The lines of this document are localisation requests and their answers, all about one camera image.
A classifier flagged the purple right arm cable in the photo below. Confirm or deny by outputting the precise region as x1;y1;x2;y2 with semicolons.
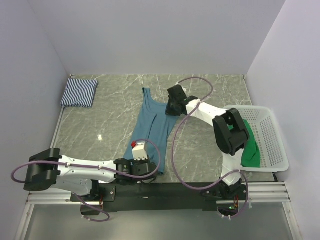
171;76;251;217

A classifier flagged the white plastic laundry basket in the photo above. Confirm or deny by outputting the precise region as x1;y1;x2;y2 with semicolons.
224;105;289;173

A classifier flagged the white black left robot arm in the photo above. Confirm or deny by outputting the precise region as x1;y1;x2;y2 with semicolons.
23;148;159;201

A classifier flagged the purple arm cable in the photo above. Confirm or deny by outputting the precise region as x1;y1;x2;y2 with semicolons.
171;76;251;217
11;138;162;223

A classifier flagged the teal blue tank top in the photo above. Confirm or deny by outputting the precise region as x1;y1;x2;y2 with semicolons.
123;88;178;175

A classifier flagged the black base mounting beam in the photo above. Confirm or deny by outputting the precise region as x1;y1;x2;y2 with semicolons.
69;181;251;217

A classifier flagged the green tank top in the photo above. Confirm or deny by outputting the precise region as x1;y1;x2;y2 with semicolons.
241;119;261;168

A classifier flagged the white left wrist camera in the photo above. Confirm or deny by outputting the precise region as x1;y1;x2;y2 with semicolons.
131;141;148;161

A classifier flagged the blue white striped tank top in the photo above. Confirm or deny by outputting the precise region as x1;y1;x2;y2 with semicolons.
60;78;99;108

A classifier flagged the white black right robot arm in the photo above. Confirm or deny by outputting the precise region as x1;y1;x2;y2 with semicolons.
165;84;250;201

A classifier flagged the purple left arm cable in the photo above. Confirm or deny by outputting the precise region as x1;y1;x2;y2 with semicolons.
11;138;162;223

